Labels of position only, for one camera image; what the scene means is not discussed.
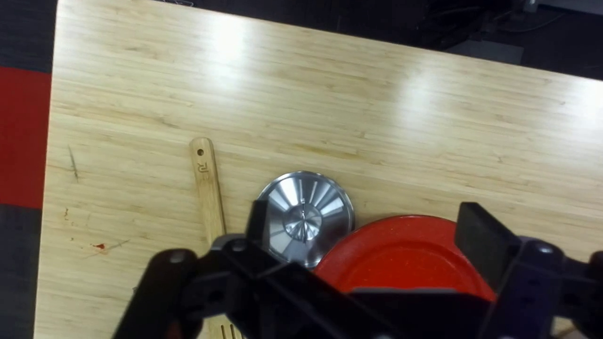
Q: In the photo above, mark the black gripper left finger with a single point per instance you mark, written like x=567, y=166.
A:
x=251, y=294

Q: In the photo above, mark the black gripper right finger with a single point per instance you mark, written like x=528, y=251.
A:
x=534, y=283

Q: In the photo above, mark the round silver metal lid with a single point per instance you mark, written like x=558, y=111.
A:
x=307, y=217

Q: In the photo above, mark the wooden fork spatula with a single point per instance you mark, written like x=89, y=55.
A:
x=208, y=188

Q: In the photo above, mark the red plate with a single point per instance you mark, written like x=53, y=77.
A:
x=407, y=254

